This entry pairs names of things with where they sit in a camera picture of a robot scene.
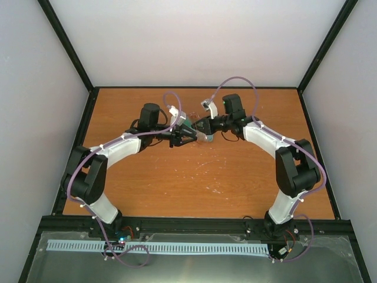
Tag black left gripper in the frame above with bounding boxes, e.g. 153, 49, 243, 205
151, 123, 197, 148

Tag grey leather glasses case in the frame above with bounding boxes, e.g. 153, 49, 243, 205
184, 118, 213, 143

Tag red thin-frame sunglasses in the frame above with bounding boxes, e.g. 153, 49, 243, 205
188, 112, 207, 144

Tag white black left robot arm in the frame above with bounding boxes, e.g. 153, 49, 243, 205
61, 103, 197, 238

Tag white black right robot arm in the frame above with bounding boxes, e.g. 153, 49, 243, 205
193, 94, 321, 238

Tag metal front plate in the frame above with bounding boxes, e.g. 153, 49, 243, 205
26, 232, 363, 282

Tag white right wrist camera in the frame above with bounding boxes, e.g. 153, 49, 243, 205
201, 99, 218, 120

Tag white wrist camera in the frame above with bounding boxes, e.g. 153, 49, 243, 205
168, 106, 187, 126
201, 99, 218, 120

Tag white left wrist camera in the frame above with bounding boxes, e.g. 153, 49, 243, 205
168, 106, 187, 126

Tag black aluminium frame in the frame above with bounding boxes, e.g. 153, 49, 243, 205
17, 0, 372, 283

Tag light blue slotted cable duct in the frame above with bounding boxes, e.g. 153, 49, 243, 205
46, 239, 269, 257

